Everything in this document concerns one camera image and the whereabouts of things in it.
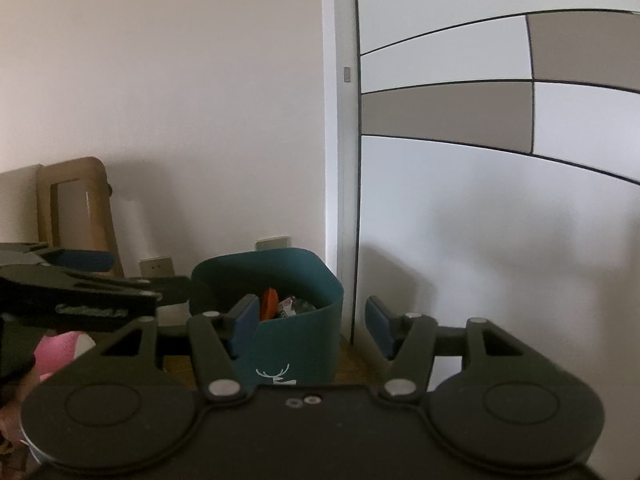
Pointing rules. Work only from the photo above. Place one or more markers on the white door frame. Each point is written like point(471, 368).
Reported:
point(340, 160)

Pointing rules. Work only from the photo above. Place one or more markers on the small grey door latch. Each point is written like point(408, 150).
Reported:
point(348, 74)

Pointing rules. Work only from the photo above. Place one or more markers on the beige wall socket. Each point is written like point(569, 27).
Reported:
point(156, 266)
point(272, 243)

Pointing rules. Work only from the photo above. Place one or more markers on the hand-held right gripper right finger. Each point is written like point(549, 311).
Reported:
point(378, 325)

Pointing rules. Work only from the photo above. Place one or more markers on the white and grey sliding door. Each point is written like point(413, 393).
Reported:
point(450, 235)

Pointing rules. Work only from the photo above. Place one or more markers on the silver foil wrapper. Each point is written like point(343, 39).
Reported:
point(290, 306)

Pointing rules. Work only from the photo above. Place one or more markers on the orange peel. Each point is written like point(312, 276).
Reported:
point(271, 302)

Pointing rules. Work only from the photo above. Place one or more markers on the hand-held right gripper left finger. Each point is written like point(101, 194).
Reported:
point(245, 324)

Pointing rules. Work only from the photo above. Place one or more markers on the pink and white plush toy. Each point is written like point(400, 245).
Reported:
point(57, 352)

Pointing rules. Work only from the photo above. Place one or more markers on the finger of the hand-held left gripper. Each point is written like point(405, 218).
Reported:
point(85, 260)
point(172, 290)

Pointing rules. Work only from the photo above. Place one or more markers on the teal bin with deer print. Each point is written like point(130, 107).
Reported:
point(300, 340)

